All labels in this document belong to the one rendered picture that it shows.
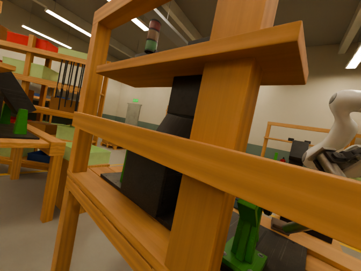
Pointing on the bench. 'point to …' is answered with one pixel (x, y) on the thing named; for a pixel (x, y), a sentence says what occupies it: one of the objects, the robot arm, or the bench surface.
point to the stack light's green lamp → (150, 46)
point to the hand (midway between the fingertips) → (328, 161)
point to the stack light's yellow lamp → (153, 35)
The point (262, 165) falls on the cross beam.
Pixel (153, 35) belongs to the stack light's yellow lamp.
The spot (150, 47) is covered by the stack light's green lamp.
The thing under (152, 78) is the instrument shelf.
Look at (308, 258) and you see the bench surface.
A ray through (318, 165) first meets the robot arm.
